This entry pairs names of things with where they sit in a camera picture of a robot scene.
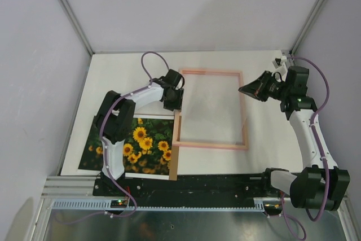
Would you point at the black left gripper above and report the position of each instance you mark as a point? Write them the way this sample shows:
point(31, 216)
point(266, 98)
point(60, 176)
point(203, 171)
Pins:
point(177, 104)

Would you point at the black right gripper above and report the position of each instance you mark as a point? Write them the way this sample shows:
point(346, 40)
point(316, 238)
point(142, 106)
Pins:
point(257, 88)

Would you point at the pink wooden picture frame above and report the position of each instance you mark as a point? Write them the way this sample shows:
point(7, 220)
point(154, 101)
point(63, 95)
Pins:
point(213, 114)

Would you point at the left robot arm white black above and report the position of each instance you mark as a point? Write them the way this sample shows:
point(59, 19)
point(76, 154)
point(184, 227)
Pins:
point(116, 113)

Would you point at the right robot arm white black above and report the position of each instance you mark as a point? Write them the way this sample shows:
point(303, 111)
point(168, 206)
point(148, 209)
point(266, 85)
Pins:
point(321, 184)

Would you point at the sunflower photo print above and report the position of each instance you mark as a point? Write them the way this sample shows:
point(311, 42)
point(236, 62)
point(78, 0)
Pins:
point(146, 151)

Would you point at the brown cardboard backing board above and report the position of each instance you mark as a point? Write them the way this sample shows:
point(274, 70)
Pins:
point(173, 171)

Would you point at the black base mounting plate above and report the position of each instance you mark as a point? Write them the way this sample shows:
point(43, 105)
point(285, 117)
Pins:
point(215, 190)

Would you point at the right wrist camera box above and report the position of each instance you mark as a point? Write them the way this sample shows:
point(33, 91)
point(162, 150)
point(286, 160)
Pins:
point(280, 65)

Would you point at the grey slotted cable duct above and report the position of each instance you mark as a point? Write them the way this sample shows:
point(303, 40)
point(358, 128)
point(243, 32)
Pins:
point(111, 205)

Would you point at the right aluminium corner post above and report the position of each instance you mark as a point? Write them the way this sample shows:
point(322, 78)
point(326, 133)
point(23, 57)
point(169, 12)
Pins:
point(307, 25)

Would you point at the aluminium corner post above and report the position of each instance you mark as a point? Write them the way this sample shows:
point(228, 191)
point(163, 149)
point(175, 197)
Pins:
point(307, 25)
point(68, 10)

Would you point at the left aluminium corner post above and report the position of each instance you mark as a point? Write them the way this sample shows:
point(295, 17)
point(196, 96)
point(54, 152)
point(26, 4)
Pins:
point(68, 10)

